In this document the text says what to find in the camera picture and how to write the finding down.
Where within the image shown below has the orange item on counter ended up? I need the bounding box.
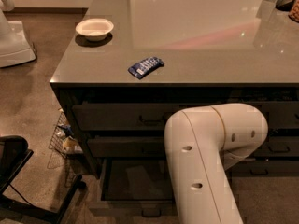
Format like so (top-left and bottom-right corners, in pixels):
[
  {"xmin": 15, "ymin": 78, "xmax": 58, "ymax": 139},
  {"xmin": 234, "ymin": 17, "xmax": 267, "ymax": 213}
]
[{"xmin": 288, "ymin": 0, "xmax": 299, "ymax": 22}]

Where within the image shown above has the white bowl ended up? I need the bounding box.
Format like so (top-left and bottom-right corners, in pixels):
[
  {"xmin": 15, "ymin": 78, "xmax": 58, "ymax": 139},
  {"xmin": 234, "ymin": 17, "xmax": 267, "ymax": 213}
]
[{"xmin": 76, "ymin": 19, "xmax": 114, "ymax": 42}]

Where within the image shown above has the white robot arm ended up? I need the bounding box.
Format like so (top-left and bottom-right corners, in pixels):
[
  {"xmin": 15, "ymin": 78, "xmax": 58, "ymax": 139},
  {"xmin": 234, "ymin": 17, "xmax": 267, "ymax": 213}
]
[{"xmin": 164, "ymin": 104, "xmax": 268, "ymax": 224}]

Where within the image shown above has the drawer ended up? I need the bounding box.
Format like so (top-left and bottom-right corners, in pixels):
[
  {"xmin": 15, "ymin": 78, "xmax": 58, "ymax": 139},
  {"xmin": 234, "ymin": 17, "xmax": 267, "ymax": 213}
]
[
  {"xmin": 87, "ymin": 137, "xmax": 164, "ymax": 158},
  {"xmin": 249, "ymin": 101, "xmax": 299, "ymax": 129},
  {"xmin": 227, "ymin": 159, "xmax": 299, "ymax": 177},
  {"xmin": 71, "ymin": 101, "xmax": 234, "ymax": 132},
  {"xmin": 253, "ymin": 136, "xmax": 299, "ymax": 157},
  {"xmin": 88, "ymin": 158, "xmax": 177, "ymax": 218}
]

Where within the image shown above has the grey drawer cabinet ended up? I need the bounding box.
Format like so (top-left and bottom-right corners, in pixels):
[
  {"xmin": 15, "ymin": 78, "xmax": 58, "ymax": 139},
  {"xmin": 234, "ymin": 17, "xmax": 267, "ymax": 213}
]
[{"xmin": 50, "ymin": 0, "xmax": 299, "ymax": 183}]

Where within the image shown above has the wire basket with items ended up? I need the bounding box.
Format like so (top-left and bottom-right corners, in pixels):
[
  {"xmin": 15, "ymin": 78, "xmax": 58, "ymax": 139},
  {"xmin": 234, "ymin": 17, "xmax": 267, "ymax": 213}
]
[{"xmin": 47, "ymin": 109, "xmax": 80, "ymax": 188}]

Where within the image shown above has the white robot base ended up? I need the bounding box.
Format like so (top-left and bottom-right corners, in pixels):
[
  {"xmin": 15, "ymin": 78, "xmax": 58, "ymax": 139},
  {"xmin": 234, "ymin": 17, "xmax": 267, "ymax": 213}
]
[{"xmin": 0, "ymin": 0, "xmax": 36, "ymax": 68}]

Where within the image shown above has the black stand with monitor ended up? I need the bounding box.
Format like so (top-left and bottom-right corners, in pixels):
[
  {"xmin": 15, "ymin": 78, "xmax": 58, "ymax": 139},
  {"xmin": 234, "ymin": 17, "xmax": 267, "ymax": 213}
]
[{"xmin": 0, "ymin": 135, "xmax": 86, "ymax": 224}]

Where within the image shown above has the blue snack packet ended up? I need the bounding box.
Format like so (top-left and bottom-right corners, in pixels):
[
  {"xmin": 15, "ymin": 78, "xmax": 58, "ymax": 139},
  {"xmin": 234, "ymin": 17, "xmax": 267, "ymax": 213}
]
[{"xmin": 128, "ymin": 57, "xmax": 164, "ymax": 79}]

